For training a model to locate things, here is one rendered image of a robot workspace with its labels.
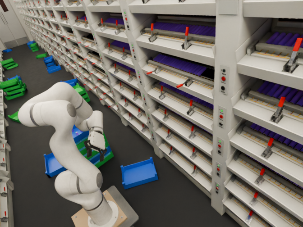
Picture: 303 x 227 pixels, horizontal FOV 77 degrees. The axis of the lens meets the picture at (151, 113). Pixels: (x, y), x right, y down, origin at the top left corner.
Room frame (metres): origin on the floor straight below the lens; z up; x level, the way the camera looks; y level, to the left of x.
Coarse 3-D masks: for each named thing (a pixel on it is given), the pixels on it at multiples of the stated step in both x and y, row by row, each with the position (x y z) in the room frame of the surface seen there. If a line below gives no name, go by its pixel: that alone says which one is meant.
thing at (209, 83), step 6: (150, 60) 1.22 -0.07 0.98; (156, 66) 1.15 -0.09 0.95; (162, 66) 1.09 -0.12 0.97; (168, 66) 1.06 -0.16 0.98; (174, 72) 0.99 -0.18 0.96; (180, 72) 0.95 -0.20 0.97; (186, 78) 0.90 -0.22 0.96; (192, 78) 0.87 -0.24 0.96; (198, 78) 0.84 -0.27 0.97; (204, 78) 0.82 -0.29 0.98; (198, 84) 0.82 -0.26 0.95; (210, 84) 0.77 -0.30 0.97
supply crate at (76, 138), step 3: (75, 126) 1.45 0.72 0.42; (75, 129) 1.43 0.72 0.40; (78, 129) 1.42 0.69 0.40; (72, 132) 1.39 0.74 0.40; (78, 132) 1.37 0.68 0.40; (81, 132) 1.36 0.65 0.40; (84, 132) 1.30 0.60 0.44; (87, 132) 1.31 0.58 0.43; (75, 135) 1.34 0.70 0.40; (78, 135) 1.27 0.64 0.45; (81, 135) 1.28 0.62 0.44; (84, 135) 1.29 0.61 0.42; (87, 135) 1.31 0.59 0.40; (75, 138) 1.25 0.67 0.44; (78, 138) 1.26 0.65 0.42; (81, 138) 1.27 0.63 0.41; (75, 141) 1.24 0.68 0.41
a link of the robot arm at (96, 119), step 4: (96, 112) 1.04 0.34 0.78; (100, 112) 1.05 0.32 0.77; (92, 116) 1.01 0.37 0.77; (96, 116) 1.01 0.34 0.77; (100, 116) 1.02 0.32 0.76; (88, 120) 0.99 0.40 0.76; (92, 120) 0.98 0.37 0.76; (96, 120) 0.98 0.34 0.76; (100, 120) 0.99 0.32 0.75; (88, 124) 0.97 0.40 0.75; (92, 124) 0.95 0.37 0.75; (96, 124) 0.95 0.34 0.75; (100, 124) 0.96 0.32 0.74; (88, 128) 0.97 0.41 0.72
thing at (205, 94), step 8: (152, 56) 1.27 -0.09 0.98; (144, 64) 1.24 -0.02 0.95; (144, 72) 1.21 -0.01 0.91; (152, 72) 1.12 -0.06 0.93; (160, 72) 1.08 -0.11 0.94; (168, 72) 1.04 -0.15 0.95; (160, 80) 1.07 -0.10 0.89; (168, 80) 0.98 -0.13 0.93; (176, 80) 0.94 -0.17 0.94; (184, 80) 0.91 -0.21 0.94; (184, 88) 0.86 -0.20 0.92; (192, 88) 0.82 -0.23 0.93; (200, 88) 0.80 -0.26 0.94; (200, 96) 0.77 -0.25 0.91; (208, 96) 0.72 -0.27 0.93
